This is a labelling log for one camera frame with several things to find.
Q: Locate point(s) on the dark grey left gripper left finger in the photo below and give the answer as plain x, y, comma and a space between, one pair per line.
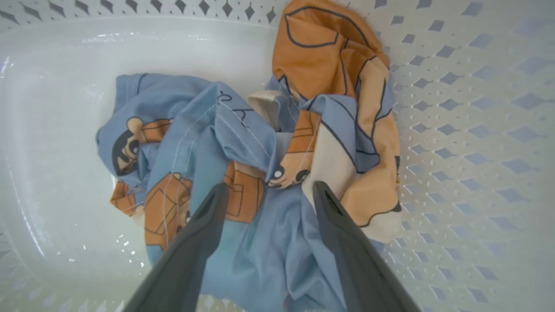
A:
186, 260

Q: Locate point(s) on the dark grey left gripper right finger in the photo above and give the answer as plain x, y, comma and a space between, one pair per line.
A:
355, 268

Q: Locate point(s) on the blue small-bear-print garment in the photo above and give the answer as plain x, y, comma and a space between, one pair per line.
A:
190, 143

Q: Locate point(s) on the blue garment large orange print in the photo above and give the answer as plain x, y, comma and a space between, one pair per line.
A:
329, 56

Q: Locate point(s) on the white basket with brown rim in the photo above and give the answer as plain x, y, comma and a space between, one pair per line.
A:
477, 130

